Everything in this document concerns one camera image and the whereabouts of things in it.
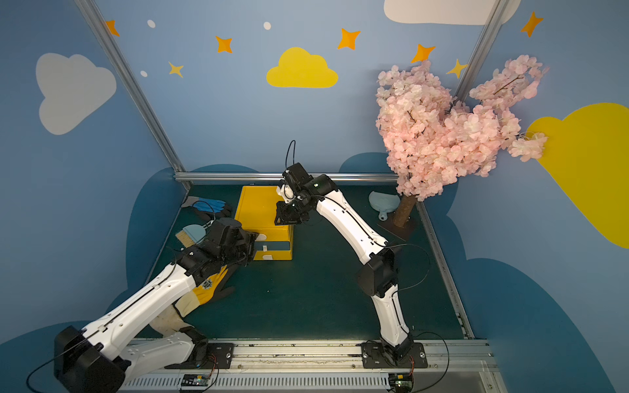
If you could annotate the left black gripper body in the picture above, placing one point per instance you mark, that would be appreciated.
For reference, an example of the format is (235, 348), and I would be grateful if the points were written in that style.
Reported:
(244, 243)

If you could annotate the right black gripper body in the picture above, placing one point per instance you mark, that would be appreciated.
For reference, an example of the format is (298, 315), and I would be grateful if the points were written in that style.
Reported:
(290, 211)

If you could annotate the yellow drawer cabinet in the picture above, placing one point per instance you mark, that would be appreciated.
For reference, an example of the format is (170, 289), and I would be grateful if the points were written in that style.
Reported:
(256, 212)

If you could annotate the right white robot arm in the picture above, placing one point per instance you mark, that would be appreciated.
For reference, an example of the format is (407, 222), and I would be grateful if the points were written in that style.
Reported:
(302, 193)

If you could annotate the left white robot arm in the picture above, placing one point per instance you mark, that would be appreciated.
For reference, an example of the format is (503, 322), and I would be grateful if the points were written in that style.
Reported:
(100, 358)

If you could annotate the small blue hand brush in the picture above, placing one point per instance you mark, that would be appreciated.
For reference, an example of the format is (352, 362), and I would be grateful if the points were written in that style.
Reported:
(191, 234)

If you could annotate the blue black work glove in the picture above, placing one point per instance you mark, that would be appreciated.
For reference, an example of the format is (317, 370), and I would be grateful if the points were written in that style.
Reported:
(208, 209)

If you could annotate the yellow black work glove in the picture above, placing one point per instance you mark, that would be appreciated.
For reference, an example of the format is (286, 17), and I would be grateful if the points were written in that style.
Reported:
(211, 290)

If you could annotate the light blue dustpan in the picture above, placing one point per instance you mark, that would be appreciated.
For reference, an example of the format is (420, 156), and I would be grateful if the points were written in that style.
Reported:
(384, 204)

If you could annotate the pink cherry blossom tree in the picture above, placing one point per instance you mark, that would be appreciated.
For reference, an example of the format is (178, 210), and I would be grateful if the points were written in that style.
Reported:
(433, 138)

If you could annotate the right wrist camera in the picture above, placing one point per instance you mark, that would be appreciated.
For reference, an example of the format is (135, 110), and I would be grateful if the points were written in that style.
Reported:
(295, 178)

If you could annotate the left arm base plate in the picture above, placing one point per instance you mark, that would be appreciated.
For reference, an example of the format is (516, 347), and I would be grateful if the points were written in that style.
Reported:
(207, 356)

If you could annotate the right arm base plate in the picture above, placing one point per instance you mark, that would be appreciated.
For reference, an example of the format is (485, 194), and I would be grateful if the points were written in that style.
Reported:
(376, 355)

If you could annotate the aluminium rail base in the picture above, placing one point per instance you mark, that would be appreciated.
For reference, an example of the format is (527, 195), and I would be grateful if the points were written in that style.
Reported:
(332, 366)

